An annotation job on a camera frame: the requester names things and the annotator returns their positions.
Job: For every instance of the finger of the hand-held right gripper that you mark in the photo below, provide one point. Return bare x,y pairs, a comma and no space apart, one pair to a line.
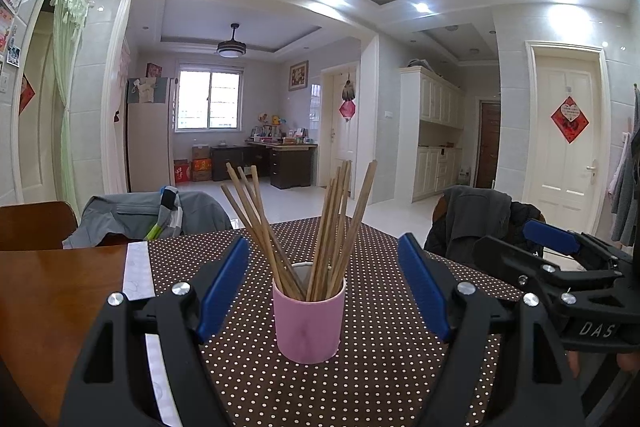
550,234
510,262

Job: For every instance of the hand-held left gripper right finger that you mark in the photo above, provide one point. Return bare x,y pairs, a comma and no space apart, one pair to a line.
425,287

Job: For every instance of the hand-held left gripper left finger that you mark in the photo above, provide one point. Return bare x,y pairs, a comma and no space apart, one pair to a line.
222,287

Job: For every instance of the pink cup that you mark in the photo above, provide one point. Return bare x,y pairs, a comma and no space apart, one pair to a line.
307,327

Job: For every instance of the bunch of wooden chopsticks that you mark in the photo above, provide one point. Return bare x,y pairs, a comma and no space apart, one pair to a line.
325,232

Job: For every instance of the person's right hand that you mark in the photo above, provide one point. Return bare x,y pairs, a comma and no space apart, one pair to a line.
575,362

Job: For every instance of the white panel door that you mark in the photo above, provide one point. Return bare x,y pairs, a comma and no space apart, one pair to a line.
345,152
565,187

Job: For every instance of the dark jacket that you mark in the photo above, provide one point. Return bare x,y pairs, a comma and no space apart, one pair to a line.
475,217

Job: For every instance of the white patterned sheet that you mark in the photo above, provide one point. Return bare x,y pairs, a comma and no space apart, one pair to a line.
137,272

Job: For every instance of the grey hanging garment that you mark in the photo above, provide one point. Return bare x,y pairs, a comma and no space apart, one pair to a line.
627,187

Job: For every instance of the checked scarf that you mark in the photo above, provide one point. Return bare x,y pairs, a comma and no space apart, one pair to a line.
167,207

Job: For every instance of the brown polka dot tablecloth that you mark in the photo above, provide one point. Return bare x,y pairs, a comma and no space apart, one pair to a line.
375,382

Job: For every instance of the dark brown door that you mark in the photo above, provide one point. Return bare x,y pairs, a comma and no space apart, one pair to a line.
487,142

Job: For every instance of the red diamond door decoration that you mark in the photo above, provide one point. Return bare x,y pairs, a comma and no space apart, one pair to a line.
570,119
26,94

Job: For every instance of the orange cardboard box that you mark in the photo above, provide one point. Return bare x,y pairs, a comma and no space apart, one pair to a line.
202,169

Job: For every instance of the red cardboard box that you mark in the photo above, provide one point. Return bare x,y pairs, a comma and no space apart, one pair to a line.
182,172

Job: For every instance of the grey jacket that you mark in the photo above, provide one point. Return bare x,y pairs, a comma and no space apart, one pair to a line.
115,217

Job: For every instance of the dark wooden desk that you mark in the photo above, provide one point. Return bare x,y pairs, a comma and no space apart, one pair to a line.
292,169

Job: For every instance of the brown cardboard box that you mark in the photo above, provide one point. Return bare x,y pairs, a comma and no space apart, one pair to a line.
200,152

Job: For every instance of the silver refrigerator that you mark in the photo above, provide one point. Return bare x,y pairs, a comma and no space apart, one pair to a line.
147,142

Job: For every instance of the assorted desk items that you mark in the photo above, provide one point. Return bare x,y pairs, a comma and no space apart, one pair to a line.
280,132

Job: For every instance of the white tall cabinet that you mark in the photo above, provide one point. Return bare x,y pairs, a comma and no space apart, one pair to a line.
430,107

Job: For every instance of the window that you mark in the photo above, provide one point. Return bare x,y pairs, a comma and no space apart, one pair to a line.
210,99

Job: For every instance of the red hanging door ornament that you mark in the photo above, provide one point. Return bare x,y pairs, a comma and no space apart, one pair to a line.
348,107

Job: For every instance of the grey bag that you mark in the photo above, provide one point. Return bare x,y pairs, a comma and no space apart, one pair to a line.
420,63

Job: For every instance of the small red box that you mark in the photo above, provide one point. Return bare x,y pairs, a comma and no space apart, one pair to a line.
154,70

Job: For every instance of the ceiling fan lamp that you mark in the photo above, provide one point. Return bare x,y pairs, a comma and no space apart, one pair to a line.
231,50

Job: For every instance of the pink curtain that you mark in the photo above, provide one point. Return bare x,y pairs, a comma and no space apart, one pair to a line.
125,62

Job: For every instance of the green curtain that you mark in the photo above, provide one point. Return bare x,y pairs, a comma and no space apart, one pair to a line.
67,82

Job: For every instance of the small framed wall picture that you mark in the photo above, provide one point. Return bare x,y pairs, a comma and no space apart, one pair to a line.
298,76

